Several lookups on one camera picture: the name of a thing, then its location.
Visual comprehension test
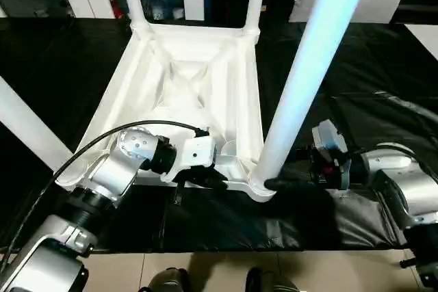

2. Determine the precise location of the black mat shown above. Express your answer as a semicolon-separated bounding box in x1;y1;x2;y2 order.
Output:
0;16;438;252

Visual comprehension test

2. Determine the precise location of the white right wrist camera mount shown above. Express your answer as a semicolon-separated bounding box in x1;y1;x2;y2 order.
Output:
311;119;352;190

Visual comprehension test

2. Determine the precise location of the black bar with red light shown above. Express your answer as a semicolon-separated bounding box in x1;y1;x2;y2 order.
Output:
396;4;438;16

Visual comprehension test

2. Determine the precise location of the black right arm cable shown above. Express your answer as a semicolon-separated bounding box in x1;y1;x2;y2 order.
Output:
342;143;438;183

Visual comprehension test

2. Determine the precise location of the white flat panel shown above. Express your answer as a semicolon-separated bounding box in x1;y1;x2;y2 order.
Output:
403;23;438;54

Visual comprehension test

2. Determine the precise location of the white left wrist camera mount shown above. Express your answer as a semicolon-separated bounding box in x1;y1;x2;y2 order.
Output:
160;136;216;183

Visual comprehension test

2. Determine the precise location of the dark left robot leg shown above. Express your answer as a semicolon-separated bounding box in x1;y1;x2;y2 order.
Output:
142;267;191;292

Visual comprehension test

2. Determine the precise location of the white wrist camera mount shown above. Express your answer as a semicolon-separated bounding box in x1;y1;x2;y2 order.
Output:
160;136;216;183
311;119;352;190

